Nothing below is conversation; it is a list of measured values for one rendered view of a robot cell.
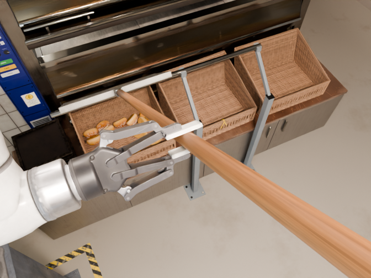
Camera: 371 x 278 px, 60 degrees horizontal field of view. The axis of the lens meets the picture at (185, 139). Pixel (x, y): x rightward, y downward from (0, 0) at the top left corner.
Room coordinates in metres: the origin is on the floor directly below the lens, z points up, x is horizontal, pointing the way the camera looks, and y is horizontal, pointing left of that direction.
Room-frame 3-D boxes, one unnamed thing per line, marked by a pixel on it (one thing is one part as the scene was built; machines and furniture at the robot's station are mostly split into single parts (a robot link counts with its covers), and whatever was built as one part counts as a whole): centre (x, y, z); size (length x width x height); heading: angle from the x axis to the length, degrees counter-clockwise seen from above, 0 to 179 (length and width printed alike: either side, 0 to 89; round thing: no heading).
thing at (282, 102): (1.69, -0.70, 0.72); 0.56 x 0.49 x 0.28; 114
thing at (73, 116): (1.19, 0.41, 0.72); 0.56 x 0.49 x 0.28; 116
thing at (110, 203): (1.37, -0.03, 0.29); 2.42 x 0.56 x 0.58; 115
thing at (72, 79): (1.67, -0.01, 1.02); 1.79 x 0.11 x 0.19; 115
